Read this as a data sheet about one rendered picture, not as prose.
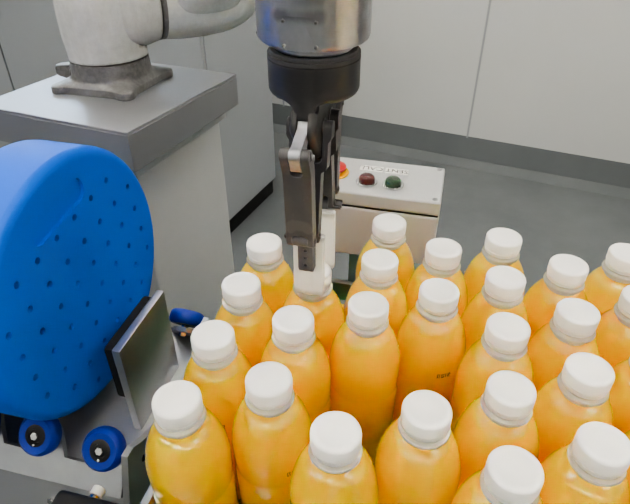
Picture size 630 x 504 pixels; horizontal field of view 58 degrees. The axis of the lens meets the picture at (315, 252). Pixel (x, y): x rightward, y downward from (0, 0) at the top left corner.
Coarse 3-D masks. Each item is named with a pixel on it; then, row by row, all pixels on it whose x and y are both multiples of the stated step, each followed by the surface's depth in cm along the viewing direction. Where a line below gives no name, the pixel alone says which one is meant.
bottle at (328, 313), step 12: (288, 300) 59; (300, 300) 58; (312, 300) 57; (324, 300) 58; (336, 300) 59; (312, 312) 58; (324, 312) 58; (336, 312) 59; (324, 324) 58; (336, 324) 59; (324, 336) 59
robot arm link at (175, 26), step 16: (176, 0) 107; (192, 0) 107; (208, 0) 108; (224, 0) 110; (240, 0) 112; (176, 16) 109; (192, 16) 110; (208, 16) 111; (224, 16) 113; (240, 16) 115; (176, 32) 112; (192, 32) 114; (208, 32) 116
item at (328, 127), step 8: (288, 120) 47; (328, 120) 47; (288, 128) 47; (328, 128) 46; (288, 136) 47; (328, 136) 47; (328, 144) 47; (328, 152) 48; (320, 160) 49; (328, 160) 48; (320, 168) 48; (320, 176) 48; (320, 184) 49; (320, 192) 49; (320, 200) 50; (320, 208) 50; (320, 216) 50; (320, 224) 51; (320, 232) 52
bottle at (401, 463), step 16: (400, 416) 45; (384, 432) 48; (400, 432) 44; (448, 432) 44; (384, 448) 46; (400, 448) 44; (416, 448) 44; (432, 448) 43; (448, 448) 44; (384, 464) 46; (400, 464) 44; (416, 464) 44; (432, 464) 44; (448, 464) 44; (384, 480) 46; (400, 480) 44; (416, 480) 44; (432, 480) 44; (448, 480) 44; (384, 496) 47; (400, 496) 45; (416, 496) 44; (432, 496) 44; (448, 496) 45
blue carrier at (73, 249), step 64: (0, 192) 48; (64, 192) 54; (128, 192) 64; (0, 256) 46; (64, 256) 54; (128, 256) 66; (0, 320) 47; (64, 320) 56; (0, 384) 48; (64, 384) 57
